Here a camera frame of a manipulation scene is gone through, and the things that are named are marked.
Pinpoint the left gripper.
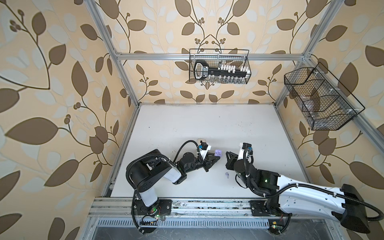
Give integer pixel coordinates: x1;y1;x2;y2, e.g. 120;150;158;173
184;152;221;175

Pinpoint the purple round charging case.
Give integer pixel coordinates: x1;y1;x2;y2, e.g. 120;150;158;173
214;150;222;157

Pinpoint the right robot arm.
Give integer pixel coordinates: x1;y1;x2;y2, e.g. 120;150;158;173
226;150;384;234

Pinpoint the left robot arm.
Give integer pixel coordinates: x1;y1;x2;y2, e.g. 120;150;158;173
126;140;223;209

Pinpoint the black tool with white parts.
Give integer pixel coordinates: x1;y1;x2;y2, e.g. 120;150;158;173
192;60;251;81

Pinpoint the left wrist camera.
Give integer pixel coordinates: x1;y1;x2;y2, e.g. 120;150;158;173
198;141;212;161

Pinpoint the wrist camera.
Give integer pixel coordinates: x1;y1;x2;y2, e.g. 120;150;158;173
198;141;212;161
237;143;253;161

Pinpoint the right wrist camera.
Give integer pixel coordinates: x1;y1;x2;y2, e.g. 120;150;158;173
237;143;253;161

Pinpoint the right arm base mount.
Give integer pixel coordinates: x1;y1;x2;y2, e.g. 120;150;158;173
249;199;293;236

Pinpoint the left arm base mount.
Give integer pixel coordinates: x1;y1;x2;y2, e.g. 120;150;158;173
131;197;173;235

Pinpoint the black wire basket back wall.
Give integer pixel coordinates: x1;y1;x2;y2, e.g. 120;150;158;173
189;48;252;85

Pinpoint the black wire basket wall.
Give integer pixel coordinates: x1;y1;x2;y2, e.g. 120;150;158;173
189;48;252;85
284;62;366;131

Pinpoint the black wire basket right wall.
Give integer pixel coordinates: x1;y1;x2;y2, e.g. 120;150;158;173
284;62;366;131

